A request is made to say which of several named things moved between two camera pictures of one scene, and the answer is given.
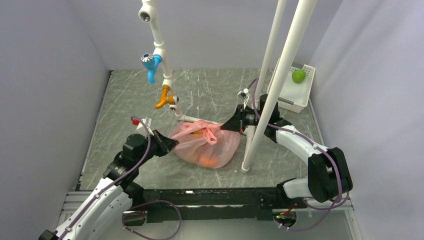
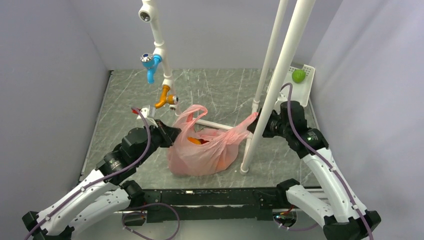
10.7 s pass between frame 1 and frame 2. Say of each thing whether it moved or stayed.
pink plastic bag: moved
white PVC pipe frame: stayed
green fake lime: stayed
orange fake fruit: moved
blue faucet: stayed
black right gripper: moved
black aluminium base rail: stayed
